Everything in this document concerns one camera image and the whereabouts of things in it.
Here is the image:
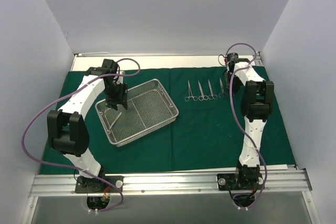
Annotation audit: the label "steel tweezers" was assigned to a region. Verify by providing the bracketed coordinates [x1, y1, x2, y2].
[109, 112, 122, 130]

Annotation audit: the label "steel surgical forceps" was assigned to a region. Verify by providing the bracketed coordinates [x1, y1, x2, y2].
[208, 80, 218, 100]

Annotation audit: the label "steel wire mesh tray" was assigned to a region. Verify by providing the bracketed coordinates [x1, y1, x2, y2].
[95, 79, 179, 147]

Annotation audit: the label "steel surgical scissors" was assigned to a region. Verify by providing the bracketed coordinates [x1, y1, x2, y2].
[184, 80, 198, 102]

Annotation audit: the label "steel scalpel handle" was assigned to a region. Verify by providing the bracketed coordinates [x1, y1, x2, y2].
[225, 76, 230, 90]

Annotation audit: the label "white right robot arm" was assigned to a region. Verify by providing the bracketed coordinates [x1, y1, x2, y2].
[225, 52, 274, 189]

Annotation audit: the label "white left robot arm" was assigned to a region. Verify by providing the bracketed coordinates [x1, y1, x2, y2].
[47, 59, 128, 192]

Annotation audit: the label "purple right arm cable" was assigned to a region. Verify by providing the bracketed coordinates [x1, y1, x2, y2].
[225, 42, 268, 209]

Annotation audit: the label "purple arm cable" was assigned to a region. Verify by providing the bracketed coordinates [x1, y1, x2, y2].
[225, 42, 268, 209]
[21, 58, 141, 213]

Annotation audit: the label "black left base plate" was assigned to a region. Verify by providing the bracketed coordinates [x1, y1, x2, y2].
[75, 176, 124, 194]

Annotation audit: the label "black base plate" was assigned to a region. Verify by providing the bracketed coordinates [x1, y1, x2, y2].
[216, 173, 264, 191]
[75, 176, 124, 194]

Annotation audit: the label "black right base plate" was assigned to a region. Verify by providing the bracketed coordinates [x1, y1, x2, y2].
[216, 173, 264, 191]

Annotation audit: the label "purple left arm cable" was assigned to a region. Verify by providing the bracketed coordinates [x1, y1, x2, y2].
[21, 58, 141, 213]

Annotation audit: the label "aluminium front frame rail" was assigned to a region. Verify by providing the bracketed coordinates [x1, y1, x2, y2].
[29, 168, 312, 197]

